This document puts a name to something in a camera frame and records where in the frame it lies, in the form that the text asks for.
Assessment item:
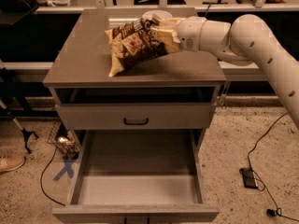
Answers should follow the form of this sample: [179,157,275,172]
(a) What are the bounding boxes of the black drawer handle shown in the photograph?
[123,118,149,126]

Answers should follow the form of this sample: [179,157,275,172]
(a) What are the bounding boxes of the black power adapter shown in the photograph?
[239,168,258,189]

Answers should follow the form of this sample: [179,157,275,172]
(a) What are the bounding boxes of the brown chip bag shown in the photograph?
[106,18,168,77]

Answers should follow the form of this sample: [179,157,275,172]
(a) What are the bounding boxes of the grey drawer cabinet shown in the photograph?
[44,11,225,148]

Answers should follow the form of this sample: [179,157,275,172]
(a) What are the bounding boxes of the black cable right floor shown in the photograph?
[247,111,299,222]

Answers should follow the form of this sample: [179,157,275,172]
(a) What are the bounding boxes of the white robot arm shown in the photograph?
[152,14,299,127]

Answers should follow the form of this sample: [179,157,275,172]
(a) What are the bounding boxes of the black cable floor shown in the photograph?
[39,145,66,207]
[247,111,299,222]

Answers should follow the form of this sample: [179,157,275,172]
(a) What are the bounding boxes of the white ceramic bowl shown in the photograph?
[142,10,172,20]

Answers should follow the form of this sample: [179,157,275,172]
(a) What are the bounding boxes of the black tripod leg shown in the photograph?
[0,100,39,154]

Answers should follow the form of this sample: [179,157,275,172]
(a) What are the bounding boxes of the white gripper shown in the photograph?
[150,16,206,54]

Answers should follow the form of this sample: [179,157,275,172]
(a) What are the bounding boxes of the blue tape cross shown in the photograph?
[53,154,78,181]

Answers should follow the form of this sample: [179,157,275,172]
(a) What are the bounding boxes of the open grey middle drawer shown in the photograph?
[52,130,220,224]

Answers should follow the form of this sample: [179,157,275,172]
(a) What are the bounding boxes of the black cable left floor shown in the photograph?
[39,145,66,207]

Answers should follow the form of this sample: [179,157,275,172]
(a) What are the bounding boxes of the tan shoe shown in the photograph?
[0,155,25,173]

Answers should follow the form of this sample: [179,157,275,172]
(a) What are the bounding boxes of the wire basket with shiny object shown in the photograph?
[47,120,79,154]

